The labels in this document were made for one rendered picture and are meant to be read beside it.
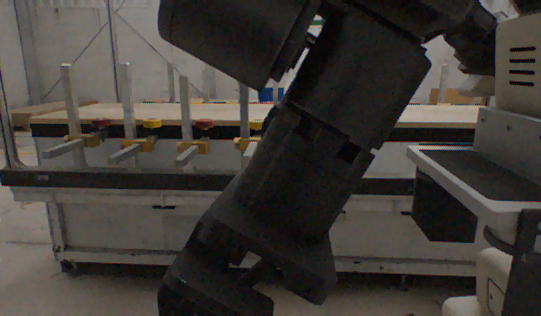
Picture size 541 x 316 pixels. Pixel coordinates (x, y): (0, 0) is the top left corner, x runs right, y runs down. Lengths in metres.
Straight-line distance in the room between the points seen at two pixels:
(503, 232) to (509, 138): 0.16
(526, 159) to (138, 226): 1.86
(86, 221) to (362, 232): 1.48
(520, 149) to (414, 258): 1.65
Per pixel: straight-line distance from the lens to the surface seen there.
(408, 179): 1.60
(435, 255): 2.12
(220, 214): 0.16
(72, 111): 1.76
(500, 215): 0.35
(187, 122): 1.56
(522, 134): 0.49
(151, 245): 2.11
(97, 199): 1.85
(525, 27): 0.54
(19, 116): 7.80
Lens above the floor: 1.16
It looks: 15 degrees down
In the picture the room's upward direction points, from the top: straight up
